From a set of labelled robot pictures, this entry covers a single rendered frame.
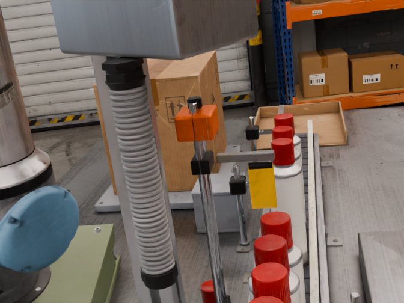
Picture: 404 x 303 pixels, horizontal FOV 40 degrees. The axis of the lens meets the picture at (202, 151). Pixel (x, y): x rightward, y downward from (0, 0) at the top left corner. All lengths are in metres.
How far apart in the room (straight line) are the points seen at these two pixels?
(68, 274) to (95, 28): 0.53
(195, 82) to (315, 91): 3.35
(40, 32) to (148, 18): 4.74
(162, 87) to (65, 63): 3.97
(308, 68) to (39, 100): 2.45
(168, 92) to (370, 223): 0.50
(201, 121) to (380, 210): 0.65
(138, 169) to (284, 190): 0.39
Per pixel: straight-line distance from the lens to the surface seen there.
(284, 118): 0.93
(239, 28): 0.45
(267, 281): 0.49
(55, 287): 0.91
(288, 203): 0.83
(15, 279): 0.89
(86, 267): 0.94
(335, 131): 1.63
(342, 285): 0.94
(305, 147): 1.39
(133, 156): 0.46
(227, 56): 4.99
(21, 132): 0.69
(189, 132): 0.60
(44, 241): 0.72
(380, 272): 0.88
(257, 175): 0.65
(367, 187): 1.28
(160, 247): 0.50
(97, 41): 0.49
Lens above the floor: 1.36
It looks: 19 degrees down
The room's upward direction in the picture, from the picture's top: 8 degrees counter-clockwise
